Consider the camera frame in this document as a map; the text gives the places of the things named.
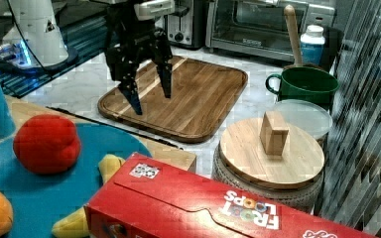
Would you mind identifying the wooden cutting board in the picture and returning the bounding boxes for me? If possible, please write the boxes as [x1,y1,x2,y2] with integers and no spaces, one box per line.
[97,56,247,143]

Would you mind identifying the red plush apple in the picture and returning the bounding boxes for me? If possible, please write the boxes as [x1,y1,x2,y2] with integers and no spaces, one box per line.
[13,114,81,175]

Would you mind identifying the red Froot Loops box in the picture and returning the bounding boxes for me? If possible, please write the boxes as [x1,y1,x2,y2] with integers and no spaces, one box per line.
[85,153,375,238]

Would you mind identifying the green mug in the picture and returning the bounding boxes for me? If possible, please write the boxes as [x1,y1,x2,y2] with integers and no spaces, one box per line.
[265,66,339,110]

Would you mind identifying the white jar with wooden lid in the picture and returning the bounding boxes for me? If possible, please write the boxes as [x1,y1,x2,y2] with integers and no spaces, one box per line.
[212,111,324,212]

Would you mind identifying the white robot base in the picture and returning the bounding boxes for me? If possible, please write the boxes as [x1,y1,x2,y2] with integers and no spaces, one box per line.
[0,0,77,72]

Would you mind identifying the stainless toaster oven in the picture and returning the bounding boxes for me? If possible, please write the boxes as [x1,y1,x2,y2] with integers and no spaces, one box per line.
[205,0,336,61]

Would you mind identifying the wooden utensil handle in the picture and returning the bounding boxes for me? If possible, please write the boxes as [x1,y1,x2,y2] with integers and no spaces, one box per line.
[284,5,303,66]

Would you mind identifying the yellow plush banana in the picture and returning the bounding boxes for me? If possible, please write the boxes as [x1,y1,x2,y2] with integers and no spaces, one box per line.
[52,154,125,238]

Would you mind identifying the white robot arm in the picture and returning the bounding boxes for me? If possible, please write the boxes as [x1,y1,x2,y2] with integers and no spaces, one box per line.
[93,0,175,115]

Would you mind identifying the white blue bottle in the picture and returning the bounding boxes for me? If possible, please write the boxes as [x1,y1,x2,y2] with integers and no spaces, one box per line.
[301,25,325,65]

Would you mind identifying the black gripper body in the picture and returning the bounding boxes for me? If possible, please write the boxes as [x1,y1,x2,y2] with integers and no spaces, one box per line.
[106,3,173,81]

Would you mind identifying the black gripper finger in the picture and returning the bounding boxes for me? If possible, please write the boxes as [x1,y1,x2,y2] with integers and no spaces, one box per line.
[157,63,172,98]
[118,64,142,115]

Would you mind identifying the teal plate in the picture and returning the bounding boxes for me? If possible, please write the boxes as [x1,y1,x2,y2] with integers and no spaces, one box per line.
[0,123,150,238]

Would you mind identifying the silver two-slot toaster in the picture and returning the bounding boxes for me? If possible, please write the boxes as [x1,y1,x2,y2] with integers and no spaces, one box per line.
[164,0,207,50]

